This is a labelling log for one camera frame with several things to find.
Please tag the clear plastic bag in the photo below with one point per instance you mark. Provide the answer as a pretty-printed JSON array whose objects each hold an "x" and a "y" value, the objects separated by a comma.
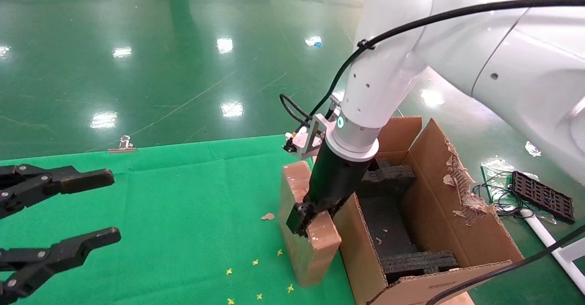
[{"x": 496, "y": 165}]

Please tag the crumpled clear plastic wrap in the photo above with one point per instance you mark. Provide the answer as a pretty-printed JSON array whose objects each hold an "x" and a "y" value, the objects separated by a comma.
[{"x": 532, "y": 148}]

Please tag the silver binder clip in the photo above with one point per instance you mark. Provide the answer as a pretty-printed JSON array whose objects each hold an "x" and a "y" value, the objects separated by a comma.
[{"x": 123, "y": 148}]

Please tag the black foam sheet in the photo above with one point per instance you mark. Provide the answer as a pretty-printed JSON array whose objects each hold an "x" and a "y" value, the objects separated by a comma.
[{"x": 388, "y": 227}]

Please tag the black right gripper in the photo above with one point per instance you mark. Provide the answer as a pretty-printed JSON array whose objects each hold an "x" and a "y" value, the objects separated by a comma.
[{"x": 336, "y": 181}]

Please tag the small cardboard scrap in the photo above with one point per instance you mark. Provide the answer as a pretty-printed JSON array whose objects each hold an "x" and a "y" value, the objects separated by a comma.
[{"x": 268, "y": 216}]

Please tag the gray metal camera bracket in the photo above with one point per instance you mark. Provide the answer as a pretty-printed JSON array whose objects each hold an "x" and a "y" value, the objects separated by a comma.
[{"x": 315, "y": 133}]

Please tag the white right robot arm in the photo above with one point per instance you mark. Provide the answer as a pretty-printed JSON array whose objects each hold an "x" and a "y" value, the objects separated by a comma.
[{"x": 388, "y": 67}]

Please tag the black perforated tray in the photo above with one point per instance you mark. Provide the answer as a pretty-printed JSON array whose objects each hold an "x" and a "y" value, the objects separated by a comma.
[{"x": 544, "y": 197}]

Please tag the white table leg frame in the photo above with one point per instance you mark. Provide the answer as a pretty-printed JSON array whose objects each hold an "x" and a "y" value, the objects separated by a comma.
[{"x": 571, "y": 274}]

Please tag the large open cardboard carton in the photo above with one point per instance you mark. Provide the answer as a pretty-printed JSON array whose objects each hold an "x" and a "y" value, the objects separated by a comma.
[{"x": 457, "y": 213}]

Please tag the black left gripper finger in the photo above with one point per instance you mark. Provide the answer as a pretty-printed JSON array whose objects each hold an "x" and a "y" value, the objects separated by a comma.
[
  {"x": 82, "y": 179},
  {"x": 82, "y": 243}
]

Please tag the green table cloth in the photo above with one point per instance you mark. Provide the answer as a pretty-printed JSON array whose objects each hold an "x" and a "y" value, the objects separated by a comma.
[{"x": 160, "y": 213}]

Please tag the small brown cardboard box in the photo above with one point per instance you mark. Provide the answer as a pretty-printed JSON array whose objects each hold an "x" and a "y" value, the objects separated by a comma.
[{"x": 315, "y": 259}]

